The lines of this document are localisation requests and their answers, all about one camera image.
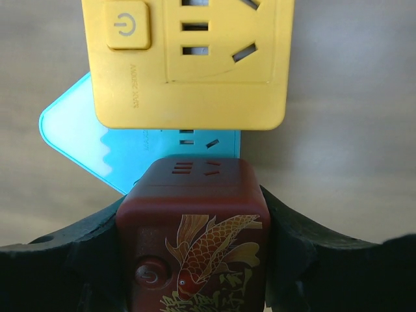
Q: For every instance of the yellow cube socket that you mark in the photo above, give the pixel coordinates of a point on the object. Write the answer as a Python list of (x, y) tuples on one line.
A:
[(189, 64)]

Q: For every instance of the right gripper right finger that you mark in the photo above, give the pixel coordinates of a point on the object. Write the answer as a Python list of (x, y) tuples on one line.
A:
[(314, 268)]

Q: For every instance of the brown patterned cube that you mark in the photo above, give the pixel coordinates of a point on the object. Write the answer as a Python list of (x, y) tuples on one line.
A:
[(194, 234)]

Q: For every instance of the teal triangular block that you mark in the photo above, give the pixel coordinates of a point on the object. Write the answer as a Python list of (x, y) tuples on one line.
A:
[(119, 157)]

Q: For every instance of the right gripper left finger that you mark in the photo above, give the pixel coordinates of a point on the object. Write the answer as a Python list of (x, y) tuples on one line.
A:
[(77, 268)]

